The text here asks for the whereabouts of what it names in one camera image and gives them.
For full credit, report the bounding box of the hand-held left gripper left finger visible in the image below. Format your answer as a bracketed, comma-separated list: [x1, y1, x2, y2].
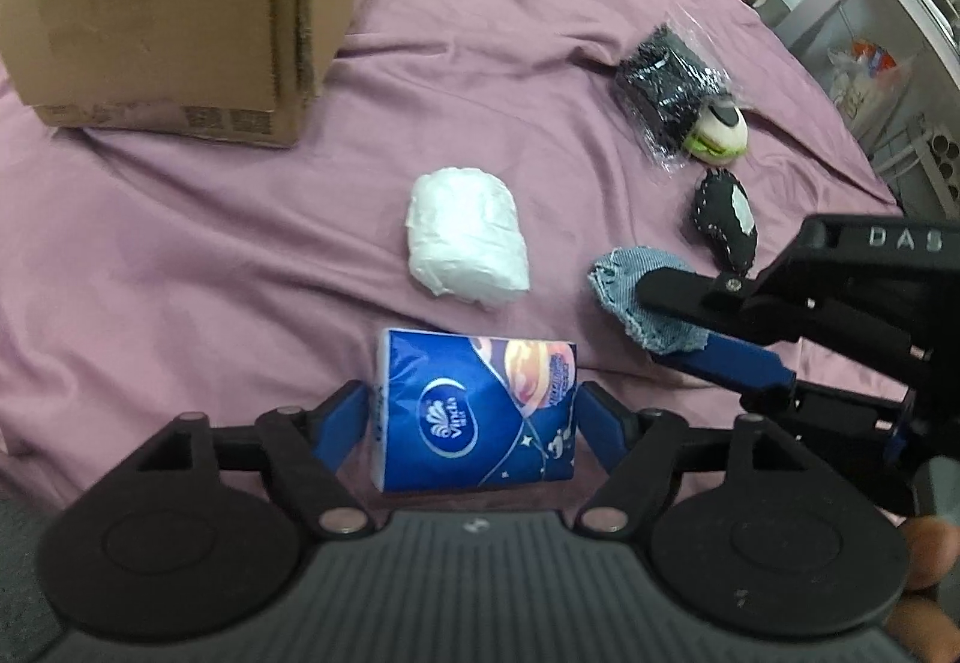
[139, 379, 376, 536]

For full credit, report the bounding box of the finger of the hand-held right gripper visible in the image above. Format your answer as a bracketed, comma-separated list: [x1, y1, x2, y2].
[636, 264, 818, 345]
[651, 337, 914, 445]

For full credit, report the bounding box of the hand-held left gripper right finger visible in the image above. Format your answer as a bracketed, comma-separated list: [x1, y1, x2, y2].
[574, 379, 807, 536]

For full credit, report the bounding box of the denim pouch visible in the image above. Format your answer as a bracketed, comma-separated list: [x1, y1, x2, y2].
[586, 247, 713, 355]

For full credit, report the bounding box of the blue tissue packet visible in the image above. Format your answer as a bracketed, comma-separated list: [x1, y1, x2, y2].
[371, 327, 580, 493]

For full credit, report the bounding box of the cardboard box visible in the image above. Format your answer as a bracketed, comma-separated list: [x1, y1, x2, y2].
[0, 0, 410, 150]

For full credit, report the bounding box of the white wrapped soft bundle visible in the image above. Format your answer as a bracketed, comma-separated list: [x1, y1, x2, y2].
[405, 166, 531, 308]

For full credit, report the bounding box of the person's right hand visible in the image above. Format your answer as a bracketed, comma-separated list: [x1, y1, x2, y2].
[896, 517, 960, 663]

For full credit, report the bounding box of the black stitched pouch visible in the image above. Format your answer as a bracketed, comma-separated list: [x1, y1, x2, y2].
[691, 166, 758, 274]

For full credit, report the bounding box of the white rack with tubes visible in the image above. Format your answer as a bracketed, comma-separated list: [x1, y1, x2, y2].
[874, 114, 960, 218]

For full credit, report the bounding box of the green and white plush toy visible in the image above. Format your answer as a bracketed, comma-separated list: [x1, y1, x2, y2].
[682, 99, 749, 165]

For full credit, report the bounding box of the black item in clear bag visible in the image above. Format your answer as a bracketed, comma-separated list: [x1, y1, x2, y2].
[613, 7, 743, 184]

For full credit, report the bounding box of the purple bed sheet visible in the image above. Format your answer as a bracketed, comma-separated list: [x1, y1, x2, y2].
[0, 0, 912, 521]

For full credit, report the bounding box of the clear plastic bag with goods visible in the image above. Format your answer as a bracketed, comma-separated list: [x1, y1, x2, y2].
[825, 37, 916, 135]

